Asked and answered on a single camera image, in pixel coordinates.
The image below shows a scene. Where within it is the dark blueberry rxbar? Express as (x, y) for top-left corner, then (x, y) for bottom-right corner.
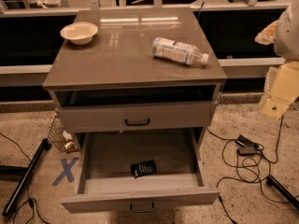
(130, 160), (157, 178)

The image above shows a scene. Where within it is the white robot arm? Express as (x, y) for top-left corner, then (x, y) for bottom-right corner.
(255, 0), (299, 119)

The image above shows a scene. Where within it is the closed upper drawer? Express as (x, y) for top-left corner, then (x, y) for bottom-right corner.
(56, 102), (217, 133)

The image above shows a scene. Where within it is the grey drawer cabinet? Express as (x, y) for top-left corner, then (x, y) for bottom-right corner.
(42, 7), (228, 215)

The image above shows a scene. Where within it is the open middle drawer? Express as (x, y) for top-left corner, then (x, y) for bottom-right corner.
(61, 128), (219, 213)

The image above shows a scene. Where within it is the clear plastic water bottle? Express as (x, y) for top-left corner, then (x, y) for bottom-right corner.
(152, 37), (209, 65)

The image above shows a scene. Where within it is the white paper bowl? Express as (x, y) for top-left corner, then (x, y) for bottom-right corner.
(60, 21), (98, 45)

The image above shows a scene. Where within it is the blue tape cross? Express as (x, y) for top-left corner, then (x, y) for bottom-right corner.
(52, 157), (78, 186)

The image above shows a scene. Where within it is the black power adapter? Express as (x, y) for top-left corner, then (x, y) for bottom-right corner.
(235, 135), (261, 156)

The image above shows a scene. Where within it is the black floor bar left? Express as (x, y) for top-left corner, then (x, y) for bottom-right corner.
(1, 138), (51, 217)

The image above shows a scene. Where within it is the black floor bar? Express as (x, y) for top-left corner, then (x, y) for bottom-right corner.
(266, 175), (299, 211)
(1, 138), (51, 217)

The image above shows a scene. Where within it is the black floor bar right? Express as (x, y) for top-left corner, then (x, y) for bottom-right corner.
(266, 175), (299, 211)

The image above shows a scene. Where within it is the black drawer handle upper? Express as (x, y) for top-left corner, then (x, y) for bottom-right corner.
(124, 118), (150, 126)

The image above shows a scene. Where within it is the black drawer handle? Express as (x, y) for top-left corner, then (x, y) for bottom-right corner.
(124, 118), (150, 126)
(130, 203), (155, 214)

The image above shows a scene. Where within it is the wire mesh waste basket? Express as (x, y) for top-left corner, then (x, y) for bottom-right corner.
(48, 117), (78, 153)

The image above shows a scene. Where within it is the black drawer handle lower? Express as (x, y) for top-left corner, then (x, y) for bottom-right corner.
(130, 203), (155, 214)

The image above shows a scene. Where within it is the black floor cable right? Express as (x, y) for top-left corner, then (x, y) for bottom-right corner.
(206, 114), (299, 224)

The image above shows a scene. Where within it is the black floor cable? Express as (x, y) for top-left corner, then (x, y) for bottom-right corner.
(206, 114), (299, 224)
(0, 132), (50, 224)

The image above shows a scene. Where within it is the black floor cable left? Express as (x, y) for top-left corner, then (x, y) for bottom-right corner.
(0, 132), (50, 224)

